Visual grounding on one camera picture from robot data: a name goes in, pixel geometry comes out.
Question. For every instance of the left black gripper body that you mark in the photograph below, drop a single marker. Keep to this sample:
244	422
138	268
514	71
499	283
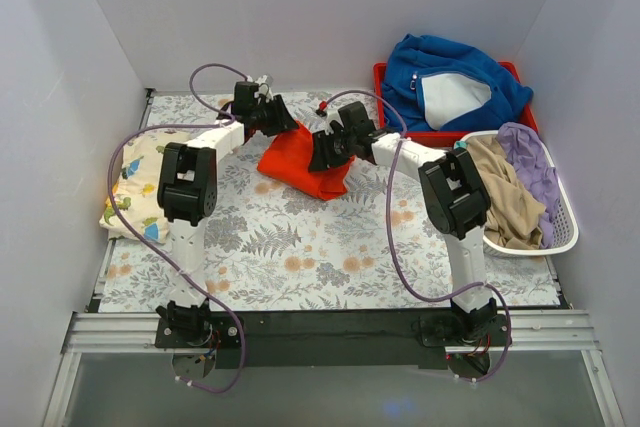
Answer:
273	114

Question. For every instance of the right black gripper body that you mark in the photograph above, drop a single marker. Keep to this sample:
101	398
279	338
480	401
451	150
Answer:
331	145

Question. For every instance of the orange t shirt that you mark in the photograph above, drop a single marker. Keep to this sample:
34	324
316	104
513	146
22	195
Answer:
288	158

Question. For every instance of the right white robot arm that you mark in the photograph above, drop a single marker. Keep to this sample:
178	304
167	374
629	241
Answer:
455	197

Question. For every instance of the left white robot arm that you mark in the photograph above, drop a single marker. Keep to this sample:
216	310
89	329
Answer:
187	194

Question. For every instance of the red plastic tray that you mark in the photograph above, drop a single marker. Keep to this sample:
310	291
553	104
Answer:
444	139

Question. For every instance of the blue zip jacket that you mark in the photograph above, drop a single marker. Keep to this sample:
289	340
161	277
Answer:
439	85

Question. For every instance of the floral tablecloth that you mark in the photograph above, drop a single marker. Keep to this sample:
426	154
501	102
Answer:
271	247

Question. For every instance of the dinosaur print folded cloth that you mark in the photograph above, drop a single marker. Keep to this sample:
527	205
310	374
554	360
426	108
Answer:
135	191

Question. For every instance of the purple garment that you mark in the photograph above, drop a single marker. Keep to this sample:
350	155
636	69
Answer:
524	151

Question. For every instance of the beige garment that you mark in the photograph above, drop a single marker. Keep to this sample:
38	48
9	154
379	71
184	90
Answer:
514	214

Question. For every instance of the white laundry basket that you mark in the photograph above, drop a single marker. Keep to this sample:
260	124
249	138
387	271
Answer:
565	227

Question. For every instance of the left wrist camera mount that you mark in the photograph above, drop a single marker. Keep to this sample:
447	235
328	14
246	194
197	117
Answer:
264	83

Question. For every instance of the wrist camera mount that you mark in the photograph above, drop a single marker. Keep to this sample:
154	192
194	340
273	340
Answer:
329	116
264	83

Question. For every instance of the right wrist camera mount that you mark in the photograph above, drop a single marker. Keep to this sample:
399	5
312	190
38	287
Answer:
329	116

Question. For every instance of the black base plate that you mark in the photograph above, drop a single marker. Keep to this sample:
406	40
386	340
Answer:
316	338

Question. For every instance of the aluminium frame rail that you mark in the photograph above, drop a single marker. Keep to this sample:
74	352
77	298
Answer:
550	373

